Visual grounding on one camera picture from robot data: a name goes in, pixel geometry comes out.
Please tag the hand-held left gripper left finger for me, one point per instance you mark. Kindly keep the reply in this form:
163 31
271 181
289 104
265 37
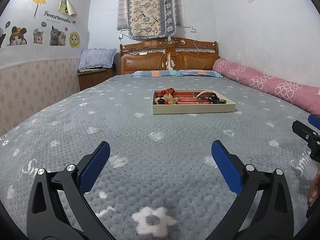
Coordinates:
100 155

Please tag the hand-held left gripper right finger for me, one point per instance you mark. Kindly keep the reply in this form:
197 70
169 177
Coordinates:
225 165

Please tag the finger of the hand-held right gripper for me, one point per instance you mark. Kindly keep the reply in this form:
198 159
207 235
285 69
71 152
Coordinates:
314 121
305 132

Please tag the white box with red lining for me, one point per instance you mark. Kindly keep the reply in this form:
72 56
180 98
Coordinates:
195 109

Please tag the cream satin scrunchie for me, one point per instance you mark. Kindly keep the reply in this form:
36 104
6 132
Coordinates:
171 98

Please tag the orange ribbed scrunchie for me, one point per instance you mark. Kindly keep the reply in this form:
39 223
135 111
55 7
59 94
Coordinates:
167 92

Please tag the person's right hand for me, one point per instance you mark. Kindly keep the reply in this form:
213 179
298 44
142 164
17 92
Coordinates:
315 187

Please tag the grey flower-print blanket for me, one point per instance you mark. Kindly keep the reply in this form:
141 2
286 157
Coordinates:
150 135

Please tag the pink circle-print bolster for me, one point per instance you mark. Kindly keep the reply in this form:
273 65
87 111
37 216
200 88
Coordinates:
262 80

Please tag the black hair claw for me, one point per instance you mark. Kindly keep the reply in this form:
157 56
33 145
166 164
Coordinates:
213 96

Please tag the wooden nightstand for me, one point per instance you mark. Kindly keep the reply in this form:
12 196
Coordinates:
92 78

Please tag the blue dotted pillow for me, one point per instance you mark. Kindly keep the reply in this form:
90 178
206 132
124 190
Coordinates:
96 58

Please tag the wooden bed headboard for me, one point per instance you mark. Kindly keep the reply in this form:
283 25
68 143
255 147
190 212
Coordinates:
150 62

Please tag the floral quilted window cover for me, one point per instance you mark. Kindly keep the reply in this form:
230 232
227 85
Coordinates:
150 10

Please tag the sunflower cat wall sticker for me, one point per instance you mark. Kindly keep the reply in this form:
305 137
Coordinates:
74 39

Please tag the white wall socket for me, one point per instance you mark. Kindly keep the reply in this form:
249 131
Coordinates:
193 29
120 36

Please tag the grey cats wall sticker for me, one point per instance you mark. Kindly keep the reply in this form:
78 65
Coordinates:
57 37

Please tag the tabby cat wall sticker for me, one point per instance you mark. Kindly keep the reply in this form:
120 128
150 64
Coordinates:
38 37

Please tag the lettering wall sticker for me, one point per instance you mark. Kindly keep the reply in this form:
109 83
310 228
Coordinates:
60 17

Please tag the hat cat wall sticker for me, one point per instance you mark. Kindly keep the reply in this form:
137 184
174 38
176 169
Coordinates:
17 37

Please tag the peeling wall poster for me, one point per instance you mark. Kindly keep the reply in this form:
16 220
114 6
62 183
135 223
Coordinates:
67 7

